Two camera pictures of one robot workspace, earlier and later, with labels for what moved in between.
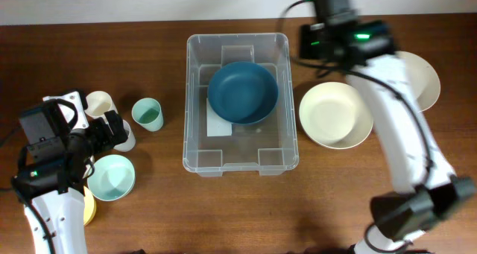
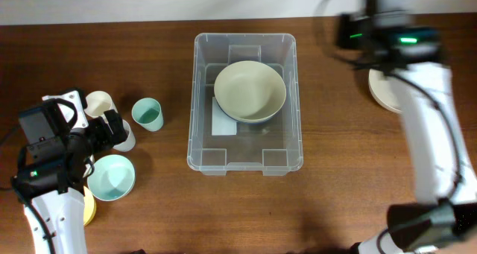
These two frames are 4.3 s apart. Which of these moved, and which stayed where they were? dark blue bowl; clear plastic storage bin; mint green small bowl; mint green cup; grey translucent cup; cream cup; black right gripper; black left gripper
Moved: black right gripper; dark blue bowl
Stayed: mint green cup; cream cup; black left gripper; clear plastic storage bin; mint green small bowl; grey translucent cup
